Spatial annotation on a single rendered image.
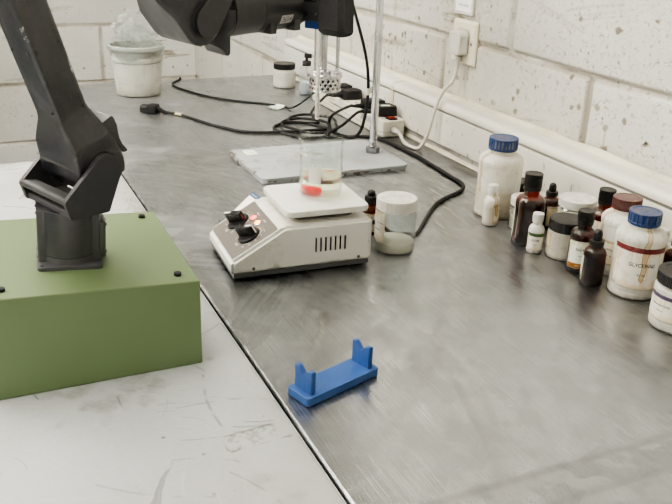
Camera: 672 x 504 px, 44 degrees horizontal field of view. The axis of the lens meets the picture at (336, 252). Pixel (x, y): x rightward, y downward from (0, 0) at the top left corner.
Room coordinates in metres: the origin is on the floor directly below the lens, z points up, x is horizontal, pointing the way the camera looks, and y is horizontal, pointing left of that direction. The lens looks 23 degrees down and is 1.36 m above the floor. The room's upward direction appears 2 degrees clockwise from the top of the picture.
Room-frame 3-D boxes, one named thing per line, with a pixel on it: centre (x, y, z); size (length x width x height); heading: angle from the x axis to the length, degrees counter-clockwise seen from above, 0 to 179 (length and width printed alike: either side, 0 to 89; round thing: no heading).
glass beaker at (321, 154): (1.11, 0.03, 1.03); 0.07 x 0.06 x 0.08; 27
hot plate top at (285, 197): (1.10, 0.03, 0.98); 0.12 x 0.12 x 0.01; 22
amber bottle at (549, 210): (1.25, -0.34, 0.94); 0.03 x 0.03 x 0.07
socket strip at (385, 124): (1.95, -0.03, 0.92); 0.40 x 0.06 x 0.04; 25
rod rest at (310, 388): (0.75, 0.00, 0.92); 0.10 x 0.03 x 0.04; 133
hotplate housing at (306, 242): (1.09, 0.06, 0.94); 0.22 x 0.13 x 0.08; 112
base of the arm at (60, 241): (0.81, 0.28, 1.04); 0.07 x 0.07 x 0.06; 20
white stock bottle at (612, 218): (1.08, -0.40, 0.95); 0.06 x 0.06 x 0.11
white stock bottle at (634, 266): (1.01, -0.40, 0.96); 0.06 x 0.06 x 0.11
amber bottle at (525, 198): (1.18, -0.29, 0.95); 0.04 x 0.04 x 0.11
